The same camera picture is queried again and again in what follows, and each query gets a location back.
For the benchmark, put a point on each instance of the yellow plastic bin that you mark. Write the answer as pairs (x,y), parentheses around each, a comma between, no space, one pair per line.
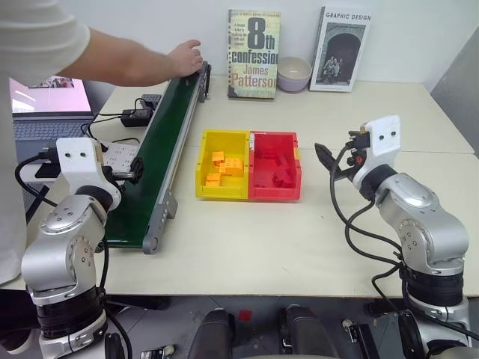
(221,164)

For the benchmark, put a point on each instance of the person's bare hand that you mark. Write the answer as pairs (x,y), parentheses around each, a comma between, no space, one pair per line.
(185,60)

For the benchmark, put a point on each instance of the lilac and cream bowl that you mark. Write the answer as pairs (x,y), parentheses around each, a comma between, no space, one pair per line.
(293,74)

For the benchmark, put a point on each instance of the grey partition panel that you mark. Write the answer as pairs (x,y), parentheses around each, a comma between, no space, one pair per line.
(454,82)

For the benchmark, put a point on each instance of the dark rounded shape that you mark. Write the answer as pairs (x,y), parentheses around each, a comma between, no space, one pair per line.
(305,333)
(211,336)

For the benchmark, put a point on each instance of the red plastic bin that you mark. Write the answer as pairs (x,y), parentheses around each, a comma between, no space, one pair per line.
(275,166)

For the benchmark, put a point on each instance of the orange toy block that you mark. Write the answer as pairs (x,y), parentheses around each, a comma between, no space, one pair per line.
(213,180)
(232,166)
(219,157)

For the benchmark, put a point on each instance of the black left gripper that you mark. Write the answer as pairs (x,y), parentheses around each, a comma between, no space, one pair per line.
(116,175)

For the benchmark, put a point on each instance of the white power strip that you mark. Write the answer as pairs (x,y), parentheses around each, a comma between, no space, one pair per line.
(119,155)

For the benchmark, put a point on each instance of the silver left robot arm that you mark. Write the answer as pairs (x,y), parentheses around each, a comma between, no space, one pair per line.
(56,239)

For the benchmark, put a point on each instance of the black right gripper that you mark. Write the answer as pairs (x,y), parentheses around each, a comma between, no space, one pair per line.
(359,144)

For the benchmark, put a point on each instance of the grey laptop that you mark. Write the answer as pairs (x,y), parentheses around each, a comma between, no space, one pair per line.
(52,112)

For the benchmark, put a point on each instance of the black power adapter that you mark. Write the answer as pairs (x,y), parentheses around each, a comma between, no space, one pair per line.
(136,116)

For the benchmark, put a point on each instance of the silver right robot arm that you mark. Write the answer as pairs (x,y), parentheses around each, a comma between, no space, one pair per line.
(423,224)

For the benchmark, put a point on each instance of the person's bare forearm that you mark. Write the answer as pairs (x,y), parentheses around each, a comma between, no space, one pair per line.
(119,56)

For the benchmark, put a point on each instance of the Graphic Design book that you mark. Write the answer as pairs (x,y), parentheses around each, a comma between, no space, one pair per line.
(340,48)

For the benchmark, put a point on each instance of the red toy block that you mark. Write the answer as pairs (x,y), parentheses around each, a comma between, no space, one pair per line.
(284,175)

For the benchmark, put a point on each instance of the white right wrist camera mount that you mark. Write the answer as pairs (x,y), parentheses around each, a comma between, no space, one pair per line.
(385,136)

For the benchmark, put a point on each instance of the green conveyor belt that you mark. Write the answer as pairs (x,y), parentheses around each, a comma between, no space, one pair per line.
(164,149)

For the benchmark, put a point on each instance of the red square floor marker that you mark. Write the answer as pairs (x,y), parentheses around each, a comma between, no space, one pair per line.
(245,315)

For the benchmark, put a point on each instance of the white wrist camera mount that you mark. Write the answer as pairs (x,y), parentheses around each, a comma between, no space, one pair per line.
(76,157)
(385,136)

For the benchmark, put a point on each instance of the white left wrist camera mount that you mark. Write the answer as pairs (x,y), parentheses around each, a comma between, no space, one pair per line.
(76,157)

